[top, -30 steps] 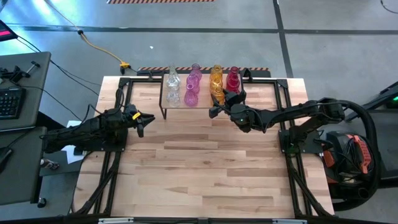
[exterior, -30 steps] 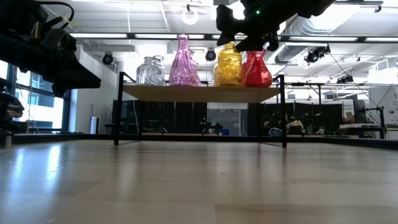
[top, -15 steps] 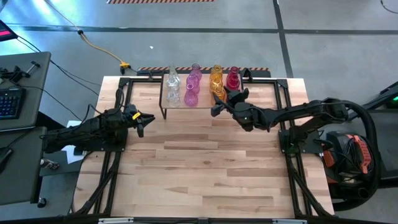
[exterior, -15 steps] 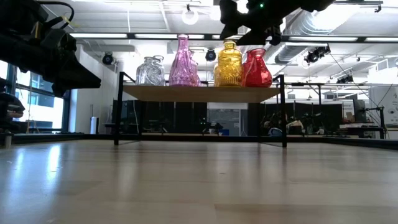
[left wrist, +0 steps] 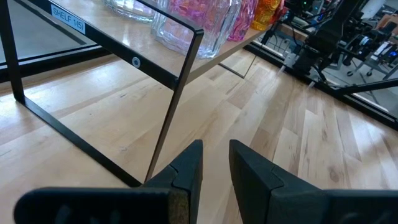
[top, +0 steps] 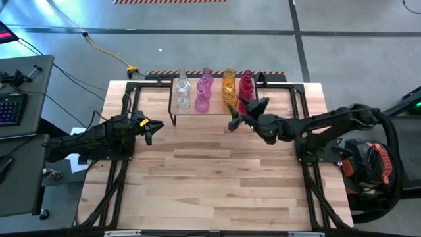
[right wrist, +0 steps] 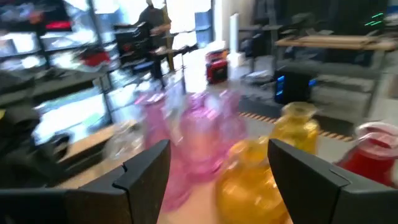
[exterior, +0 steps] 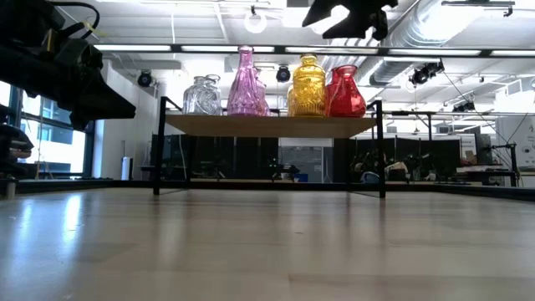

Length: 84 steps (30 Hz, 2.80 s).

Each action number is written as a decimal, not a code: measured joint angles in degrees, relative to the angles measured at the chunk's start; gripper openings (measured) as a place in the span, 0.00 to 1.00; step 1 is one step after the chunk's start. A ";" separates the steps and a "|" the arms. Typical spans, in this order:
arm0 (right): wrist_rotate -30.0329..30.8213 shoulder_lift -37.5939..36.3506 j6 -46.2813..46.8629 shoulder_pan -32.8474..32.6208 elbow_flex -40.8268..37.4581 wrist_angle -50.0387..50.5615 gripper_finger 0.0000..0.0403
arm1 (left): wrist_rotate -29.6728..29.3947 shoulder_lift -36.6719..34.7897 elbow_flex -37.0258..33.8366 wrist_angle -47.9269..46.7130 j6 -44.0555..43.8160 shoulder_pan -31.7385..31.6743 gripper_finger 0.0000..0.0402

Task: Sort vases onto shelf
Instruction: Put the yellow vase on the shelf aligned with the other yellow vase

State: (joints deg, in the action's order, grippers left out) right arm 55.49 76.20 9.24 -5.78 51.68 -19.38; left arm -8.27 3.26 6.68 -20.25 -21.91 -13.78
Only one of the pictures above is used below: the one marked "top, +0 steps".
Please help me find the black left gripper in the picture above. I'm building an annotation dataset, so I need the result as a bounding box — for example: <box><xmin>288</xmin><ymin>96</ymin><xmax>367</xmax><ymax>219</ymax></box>
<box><xmin>124</xmin><ymin>110</ymin><xmax>165</xmax><ymax>146</ymax></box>

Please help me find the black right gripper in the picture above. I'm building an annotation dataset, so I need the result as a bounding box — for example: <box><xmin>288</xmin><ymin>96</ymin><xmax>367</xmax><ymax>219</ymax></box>
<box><xmin>228</xmin><ymin>97</ymin><xmax>270</xmax><ymax>133</ymax></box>

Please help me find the red cone glass vase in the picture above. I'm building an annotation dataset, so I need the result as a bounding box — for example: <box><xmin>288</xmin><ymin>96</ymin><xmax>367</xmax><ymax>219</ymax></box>
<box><xmin>237</xmin><ymin>97</ymin><xmax>253</xmax><ymax>115</ymax></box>

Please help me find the yellow textured glass bottle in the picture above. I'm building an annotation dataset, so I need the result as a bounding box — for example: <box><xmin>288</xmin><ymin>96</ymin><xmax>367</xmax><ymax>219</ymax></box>
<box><xmin>222</xmin><ymin>91</ymin><xmax>239</xmax><ymax>115</ymax></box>

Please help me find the red short glass bottle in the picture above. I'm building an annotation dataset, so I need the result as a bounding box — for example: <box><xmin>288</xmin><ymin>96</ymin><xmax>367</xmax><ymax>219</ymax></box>
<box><xmin>239</xmin><ymin>80</ymin><xmax>255</xmax><ymax>99</ymax></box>

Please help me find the clear embossed glass bottle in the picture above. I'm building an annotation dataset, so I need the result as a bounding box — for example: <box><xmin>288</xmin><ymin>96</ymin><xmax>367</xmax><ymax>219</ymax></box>
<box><xmin>175</xmin><ymin>93</ymin><xmax>191</xmax><ymax>115</ymax></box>

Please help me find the amber glass vase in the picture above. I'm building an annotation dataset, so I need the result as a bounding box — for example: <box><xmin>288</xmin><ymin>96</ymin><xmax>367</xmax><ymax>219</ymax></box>
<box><xmin>222</xmin><ymin>68</ymin><xmax>236</xmax><ymax>85</ymax></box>

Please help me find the clear round glass vase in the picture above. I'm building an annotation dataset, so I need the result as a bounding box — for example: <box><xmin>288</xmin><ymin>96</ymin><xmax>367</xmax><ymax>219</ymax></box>
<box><xmin>175</xmin><ymin>81</ymin><xmax>191</xmax><ymax>98</ymax></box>

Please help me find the pink faceted glass vase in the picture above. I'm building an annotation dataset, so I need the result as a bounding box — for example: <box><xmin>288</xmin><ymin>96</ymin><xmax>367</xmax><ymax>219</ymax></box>
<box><xmin>200</xmin><ymin>66</ymin><xmax>215</xmax><ymax>85</ymax></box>

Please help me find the hazard-striped floor strip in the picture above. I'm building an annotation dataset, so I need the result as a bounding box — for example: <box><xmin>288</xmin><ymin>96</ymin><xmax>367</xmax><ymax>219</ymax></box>
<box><xmin>144</xmin><ymin>70</ymin><xmax>286</xmax><ymax>82</ymax></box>

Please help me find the white paper sheet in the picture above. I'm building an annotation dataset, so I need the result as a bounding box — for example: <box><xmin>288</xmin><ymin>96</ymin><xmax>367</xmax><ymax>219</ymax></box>
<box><xmin>61</xmin><ymin>126</ymin><xmax>91</xmax><ymax>174</ymax></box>

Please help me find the small silver tool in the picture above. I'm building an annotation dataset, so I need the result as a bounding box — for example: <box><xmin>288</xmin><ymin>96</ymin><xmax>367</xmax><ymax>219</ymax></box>
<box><xmin>42</xmin><ymin>167</ymin><xmax>63</xmax><ymax>180</ymax></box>

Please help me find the black and red vacuum cleaner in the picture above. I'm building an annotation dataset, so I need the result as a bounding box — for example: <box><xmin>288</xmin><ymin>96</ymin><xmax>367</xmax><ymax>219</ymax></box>
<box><xmin>338</xmin><ymin>105</ymin><xmax>405</xmax><ymax>224</ymax></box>

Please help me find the black keyboard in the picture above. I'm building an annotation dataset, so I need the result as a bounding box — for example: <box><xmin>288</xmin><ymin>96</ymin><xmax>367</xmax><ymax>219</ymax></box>
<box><xmin>0</xmin><ymin>92</ymin><xmax>28</xmax><ymax>128</ymax></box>

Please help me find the dark grey desk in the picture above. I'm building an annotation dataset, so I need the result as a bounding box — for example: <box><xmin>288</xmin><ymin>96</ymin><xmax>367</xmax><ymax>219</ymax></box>
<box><xmin>0</xmin><ymin>133</ymin><xmax>50</xmax><ymax>218</ymax></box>

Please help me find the black clamp tool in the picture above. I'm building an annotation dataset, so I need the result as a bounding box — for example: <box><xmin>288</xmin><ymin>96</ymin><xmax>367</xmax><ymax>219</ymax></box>
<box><xmin>0</xmin><ymin>64</ymin><xmax>43</xmax><ymax>88</ymax></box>

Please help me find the black machine with green light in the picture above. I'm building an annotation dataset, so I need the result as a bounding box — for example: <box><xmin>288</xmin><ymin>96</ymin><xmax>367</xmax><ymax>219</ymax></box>
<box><xmin>381</xmin><ymin>85</ymin><xmax>421</xmax><ymax>129</ymax></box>

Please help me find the black monitor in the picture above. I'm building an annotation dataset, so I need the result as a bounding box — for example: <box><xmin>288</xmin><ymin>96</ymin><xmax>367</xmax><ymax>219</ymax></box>
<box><xmin>0</xmin><ymin>20</ymin><xmax>20</xmax><ymax>45</ymax></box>

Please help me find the wooden shelf black metal frame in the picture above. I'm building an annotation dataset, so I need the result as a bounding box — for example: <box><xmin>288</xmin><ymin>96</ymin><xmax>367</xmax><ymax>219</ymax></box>
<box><xmin>168</xmin><ymin>77</ymin><xmax>260</xmax><ymax>128</ymax></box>

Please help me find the black metal table frame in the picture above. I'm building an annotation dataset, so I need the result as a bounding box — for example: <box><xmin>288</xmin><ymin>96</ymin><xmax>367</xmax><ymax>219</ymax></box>
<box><xmin>70</xmin><ymin>80</ymin><xmax>355</xmax><ymax>231</ymax></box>

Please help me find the yellow extension cable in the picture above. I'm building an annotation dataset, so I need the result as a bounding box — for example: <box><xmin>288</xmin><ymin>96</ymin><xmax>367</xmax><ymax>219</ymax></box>
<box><xmin>44</xmin><ymin>0</ymin><xmax>139</xmax><ymax>74</ymax></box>

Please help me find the silver table edge bracket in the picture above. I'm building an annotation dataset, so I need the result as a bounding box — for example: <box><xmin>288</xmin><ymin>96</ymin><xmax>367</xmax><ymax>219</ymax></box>
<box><xmin>104</xmin><ymin>230</ymin><xmax>141</xmax><ymax>237</ymax></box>
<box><xmin>288</xmin><ymin>231</ymin><xmax>326</xmax><ymax>237</ymax></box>

